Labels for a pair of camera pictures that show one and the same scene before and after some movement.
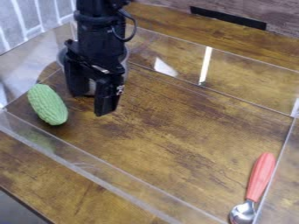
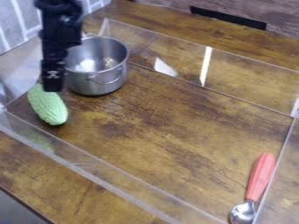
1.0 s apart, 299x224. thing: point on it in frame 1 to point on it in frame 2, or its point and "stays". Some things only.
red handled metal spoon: (241, 213) stays
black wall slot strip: (228, 17) stays
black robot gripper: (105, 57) to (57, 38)
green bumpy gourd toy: (46, 104) stays
